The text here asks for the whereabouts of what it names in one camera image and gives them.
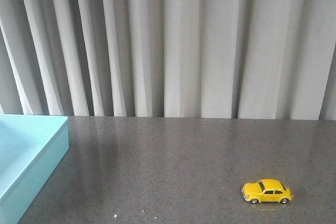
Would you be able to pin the yellow toy beetle car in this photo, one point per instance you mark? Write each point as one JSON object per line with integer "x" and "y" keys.
{"x": 266, "y": 190}

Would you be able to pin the light blue box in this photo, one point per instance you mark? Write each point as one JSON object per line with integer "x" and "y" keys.
{"x": 31, "y": 148}

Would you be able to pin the grey pleated curtain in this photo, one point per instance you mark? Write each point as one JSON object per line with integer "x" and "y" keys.
{"x": 233, "y": 59}

